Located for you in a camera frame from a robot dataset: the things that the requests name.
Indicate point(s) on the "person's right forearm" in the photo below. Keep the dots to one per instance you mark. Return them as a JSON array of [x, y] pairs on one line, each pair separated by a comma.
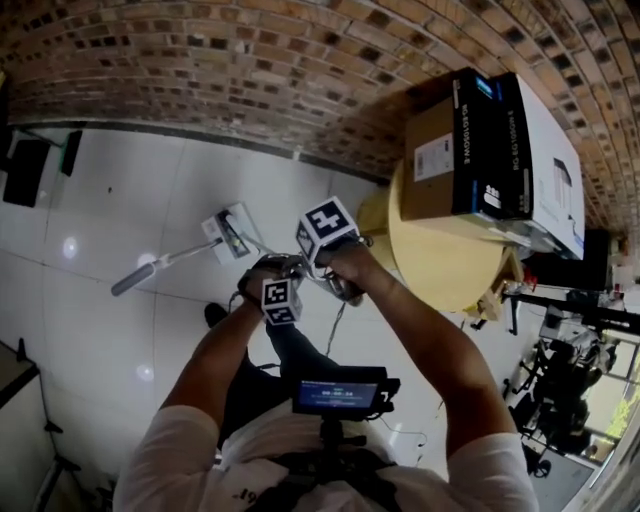
[[425, 350]]

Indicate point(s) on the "black square floor plate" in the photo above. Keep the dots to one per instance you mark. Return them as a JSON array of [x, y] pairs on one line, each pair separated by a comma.
[[25, 172]]

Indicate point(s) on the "black chest monitor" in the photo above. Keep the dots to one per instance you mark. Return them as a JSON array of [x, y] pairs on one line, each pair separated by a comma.
[[335, 395]]

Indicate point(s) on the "person's left black shoe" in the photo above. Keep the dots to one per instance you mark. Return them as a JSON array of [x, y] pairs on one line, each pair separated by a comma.
[[215, 315]]

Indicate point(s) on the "black box with white lid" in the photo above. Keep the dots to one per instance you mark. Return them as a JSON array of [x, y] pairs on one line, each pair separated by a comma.
[[550, 165]]

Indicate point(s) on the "black cardboard box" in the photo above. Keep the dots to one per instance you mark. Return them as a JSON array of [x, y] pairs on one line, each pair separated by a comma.
[[475, 150]]

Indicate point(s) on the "person's black trousers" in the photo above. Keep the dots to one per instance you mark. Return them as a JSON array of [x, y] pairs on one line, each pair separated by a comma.
[[295, 360]]

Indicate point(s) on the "black chest harness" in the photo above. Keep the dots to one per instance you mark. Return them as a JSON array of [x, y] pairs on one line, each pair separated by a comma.
[[325, 475]]

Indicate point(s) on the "large cardboard box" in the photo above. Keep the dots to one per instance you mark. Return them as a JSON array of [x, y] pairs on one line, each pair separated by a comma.
[[430, 190]]

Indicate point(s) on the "black flat screen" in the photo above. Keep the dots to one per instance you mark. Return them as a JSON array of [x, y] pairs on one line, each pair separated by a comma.
[[570, 265]]

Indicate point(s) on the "black monitor mount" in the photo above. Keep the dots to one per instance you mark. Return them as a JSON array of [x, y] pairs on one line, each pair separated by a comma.
[[332, 432]]

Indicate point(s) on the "beige partition panel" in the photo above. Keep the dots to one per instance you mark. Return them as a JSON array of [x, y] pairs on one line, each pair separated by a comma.
[[17, 410]]

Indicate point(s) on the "black tripod stand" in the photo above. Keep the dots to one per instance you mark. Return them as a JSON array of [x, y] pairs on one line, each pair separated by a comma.
[[565, 375]]

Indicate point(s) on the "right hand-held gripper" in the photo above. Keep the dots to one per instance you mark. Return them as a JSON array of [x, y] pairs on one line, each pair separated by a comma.
[[327, 225]]

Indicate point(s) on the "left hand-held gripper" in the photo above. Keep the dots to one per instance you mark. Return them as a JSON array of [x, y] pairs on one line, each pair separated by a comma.
[[280, 300]]

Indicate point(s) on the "person's left forearm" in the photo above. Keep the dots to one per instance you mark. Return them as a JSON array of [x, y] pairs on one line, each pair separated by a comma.
[[210, 360]]

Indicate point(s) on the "black device green edge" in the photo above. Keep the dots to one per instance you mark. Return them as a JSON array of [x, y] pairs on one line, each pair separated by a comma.
[[71, 152]]

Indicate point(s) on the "person's white t-shirt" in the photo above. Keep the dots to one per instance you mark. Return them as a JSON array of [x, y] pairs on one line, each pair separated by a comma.
[[165, 465]]

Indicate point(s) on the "round wooden table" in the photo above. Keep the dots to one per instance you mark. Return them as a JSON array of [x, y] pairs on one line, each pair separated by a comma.
[[440, 270]]

